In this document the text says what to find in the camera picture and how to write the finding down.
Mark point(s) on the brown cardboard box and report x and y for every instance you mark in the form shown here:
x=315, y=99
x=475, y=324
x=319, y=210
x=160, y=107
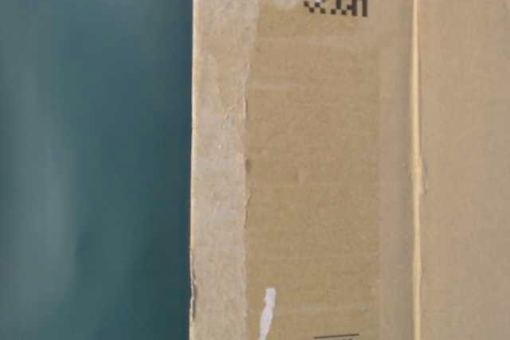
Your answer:
x=350, y=169

